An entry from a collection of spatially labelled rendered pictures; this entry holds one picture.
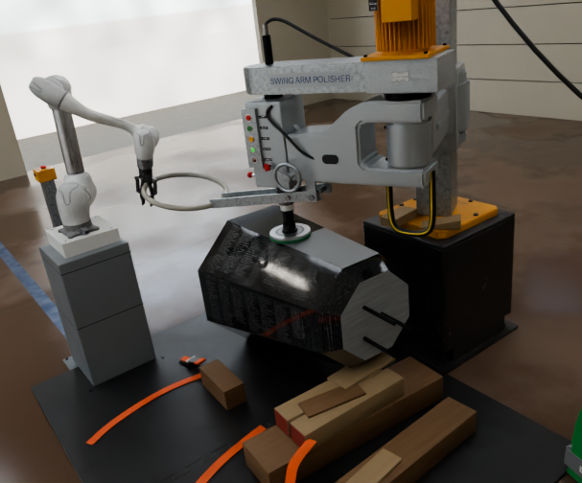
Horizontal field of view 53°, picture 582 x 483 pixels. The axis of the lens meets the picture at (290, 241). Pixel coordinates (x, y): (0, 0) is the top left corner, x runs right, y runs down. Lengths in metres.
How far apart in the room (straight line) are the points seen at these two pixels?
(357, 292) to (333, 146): 0.66
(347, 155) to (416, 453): 1.32
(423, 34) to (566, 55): 6.53
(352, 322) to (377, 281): 0.22
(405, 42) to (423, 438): 1.67
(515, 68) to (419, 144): 6.83
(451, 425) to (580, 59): 6.65
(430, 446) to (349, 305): 0.69
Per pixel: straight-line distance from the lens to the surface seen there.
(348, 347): 2.71
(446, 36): 3.06
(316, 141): 2.66
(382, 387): 2.83
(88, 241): 3.40
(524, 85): 9.23
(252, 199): 3.00
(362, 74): 2.49
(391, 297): 2.78
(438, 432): 2.79
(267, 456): 2.70
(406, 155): 2.51
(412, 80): 2.40
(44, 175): 4.31
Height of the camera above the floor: 1.97
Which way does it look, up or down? 23 degrees down
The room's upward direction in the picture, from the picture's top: 7 degrees counter-clockwise
